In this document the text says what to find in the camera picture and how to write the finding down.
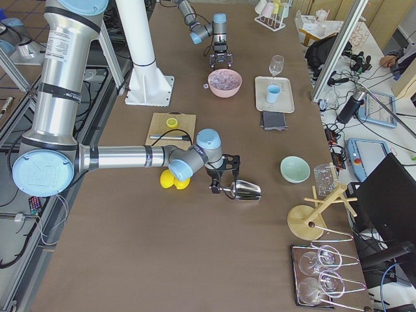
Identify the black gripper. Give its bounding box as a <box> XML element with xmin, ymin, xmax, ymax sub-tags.
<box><xmin>205</xmin><ymin>154</ymin><xmax>241</xmax><ymax>194</ymax></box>
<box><xmin>209</xmin><ymin>44</ymin><xmax>233</xmax><ymax>69</ymax></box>

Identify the metal ice scoop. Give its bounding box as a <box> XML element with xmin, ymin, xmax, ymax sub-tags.
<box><xmin>221</xmin><ymin>179</ymin><xmax>262</xmax><ymax>201</ymax></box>

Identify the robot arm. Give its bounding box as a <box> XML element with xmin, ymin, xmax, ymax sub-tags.
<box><xmin>173</xmin><ymin>0</ymin><xmax>233</xmax><ymax>70</ymax></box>
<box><xmin>11</xmin><ymin>1</ymin><xmax>240</xmax><ymax>198</ymax></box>

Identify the ice cubes pile in bowl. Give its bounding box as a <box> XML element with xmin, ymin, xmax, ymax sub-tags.
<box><xmin>209</xmin><ymin>71</ymin><xmax>240</xmax><ymax>90</ymax></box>

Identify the blue cup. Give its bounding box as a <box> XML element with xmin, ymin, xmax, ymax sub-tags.
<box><xmin>266</xmin><ymin>84</ymin><xmax>281</xmax><ymax>103</ymax></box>

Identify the pink cup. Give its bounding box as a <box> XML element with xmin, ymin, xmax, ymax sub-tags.
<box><xmin>255</xmin><ymin>0</ymin><xmax>274</xmax><ymax>18</ymax></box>

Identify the pink bowl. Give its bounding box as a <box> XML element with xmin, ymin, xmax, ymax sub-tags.
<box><xmin>207</xmin><ymin>68</ymin><xmax>242</xmax><ymax>98</ymax></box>

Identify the yellow lemon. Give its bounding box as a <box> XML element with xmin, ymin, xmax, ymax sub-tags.
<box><xmin>174</xmin><ymin>178</ymin><xmax>190</xmax><ymax>190</ymax></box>
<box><xmin>159</xmin><ymin>170</ymin><xmax>175</xmax><ymax>189</ymax></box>

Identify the wine glass on tray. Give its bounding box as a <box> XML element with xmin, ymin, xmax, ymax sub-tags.
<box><xmin>268</xmin><ymin>55</ymin><xmax>285</xmax><ymax>78</ymax></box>

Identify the metal muddler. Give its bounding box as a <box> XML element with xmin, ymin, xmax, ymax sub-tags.
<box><xmin>149</xmin><ymin>135</ymin><xmax>191</xmax><ymax>141</ymax></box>

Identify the beige serving tray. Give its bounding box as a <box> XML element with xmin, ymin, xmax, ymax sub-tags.
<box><xmin>255</xmin><ymin>76</ymin><xmax>294</xmax><ymax>113</ymax></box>

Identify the wooden cutting board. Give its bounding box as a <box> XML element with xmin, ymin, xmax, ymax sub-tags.
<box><xmin>145</xmin><ymin>112</ymin><xmax>196</xmax><ymax>150</ymax></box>

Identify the half lemon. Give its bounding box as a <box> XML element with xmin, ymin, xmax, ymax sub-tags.
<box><xmin>166</xmin><ymin>118</ymin><xmax>179</xmax><ymax>129</ymax></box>

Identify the grey folded cloth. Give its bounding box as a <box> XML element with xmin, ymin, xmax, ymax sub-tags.
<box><xmin>260</xmin><ymin>111</ymin><xmax>288</xmax><ymax>131</ymax></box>

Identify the green bowl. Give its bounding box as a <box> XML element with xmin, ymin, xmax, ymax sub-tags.
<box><xmin>280</xmin><ymin>156</ymin><xmax>311</xmax><ymax>183</ymax></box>

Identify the wooden glass tree stand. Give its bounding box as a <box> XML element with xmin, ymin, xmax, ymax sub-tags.
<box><xmin>287</xmin><ymin>162</ymin><xmax>357</xmax><ymax>241</ymax></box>

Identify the black tray with glasses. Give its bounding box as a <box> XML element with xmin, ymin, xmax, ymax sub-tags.
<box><xmin>289</xmin><ymin>242</ymin><xmax>373</xmax><ymax>308</ymax></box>

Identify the black thermos bottle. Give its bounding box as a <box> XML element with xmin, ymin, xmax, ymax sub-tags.
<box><xmin>336</xmin><ymin>90</ymin><xmax>366</xmax><ymax>124</ymax></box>

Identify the blue teach pendant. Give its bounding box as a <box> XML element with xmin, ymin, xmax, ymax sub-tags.
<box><xmin>346</xmin><ymin>138</ymin><xmax>389</xmax><ymax>182</ymax></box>
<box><xmin>357</xmin><ymin>92</ymin><xmax>397</xmax><ymax>128</ymax></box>

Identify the black monitor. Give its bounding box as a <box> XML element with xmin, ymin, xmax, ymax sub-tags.
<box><xmin>347</xmin><ymin>153</ymin><xmax>415</xmax><ymax>274</ymax></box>

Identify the white wire cup rack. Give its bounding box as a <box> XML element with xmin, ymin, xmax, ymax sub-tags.
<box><xmin>254</xmin><ymin>1</ymin><xmax>292</xmax><ymax>32</ymax></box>

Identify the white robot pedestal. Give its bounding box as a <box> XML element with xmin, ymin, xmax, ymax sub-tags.
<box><xmin>116</xmin><ymin>0</ymin><xmax>174</xmax><ymax>107</ymax></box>

